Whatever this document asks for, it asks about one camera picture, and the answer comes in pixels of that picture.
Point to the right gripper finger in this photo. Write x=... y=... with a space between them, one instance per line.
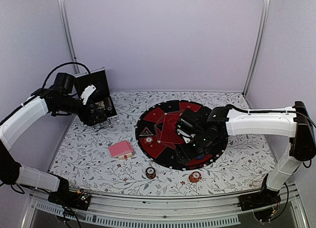
x=180 y=157
x=192 y=160

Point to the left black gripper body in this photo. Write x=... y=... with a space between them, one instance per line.
x=66 y=106

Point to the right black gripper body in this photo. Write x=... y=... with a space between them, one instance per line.
x=201 y=146

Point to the orange chip stack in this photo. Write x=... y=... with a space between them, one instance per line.
x=195 y=177

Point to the orange chip sector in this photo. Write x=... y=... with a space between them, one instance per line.
x=148 y=140

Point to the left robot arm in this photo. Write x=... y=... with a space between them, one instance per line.
x=15 y=125

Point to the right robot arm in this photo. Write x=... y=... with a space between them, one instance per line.
x=290 y=127

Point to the dark brown chip stack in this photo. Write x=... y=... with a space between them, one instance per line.
x=150 y=173

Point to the round red black poker mat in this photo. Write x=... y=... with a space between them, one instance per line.
x=160 y=122

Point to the aluminium poker chip case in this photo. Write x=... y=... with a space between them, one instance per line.
x=103 y=112

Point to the wooden card holder block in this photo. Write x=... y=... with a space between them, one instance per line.
x=125 y=156

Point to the pink playing card deck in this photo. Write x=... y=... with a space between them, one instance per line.
x=120 y=149

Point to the floral table cloth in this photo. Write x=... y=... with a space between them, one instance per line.
x=85 y=161

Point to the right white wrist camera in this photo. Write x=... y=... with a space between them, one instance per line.
x=185 y=136

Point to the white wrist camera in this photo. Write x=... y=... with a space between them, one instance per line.
x=88 y=91
x=185 y=136

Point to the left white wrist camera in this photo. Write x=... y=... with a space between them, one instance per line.
x=88 y=91

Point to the front aluminium rail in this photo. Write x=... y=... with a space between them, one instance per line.
x=108 y=210

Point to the left aluminium frame post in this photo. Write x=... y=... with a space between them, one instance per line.
x=66 y=28

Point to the aluminium frame post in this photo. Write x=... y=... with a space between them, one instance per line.
x=258 y=42
x=66 y=28

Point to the right aluminium frame post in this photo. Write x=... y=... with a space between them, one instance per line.
x=258 y=42

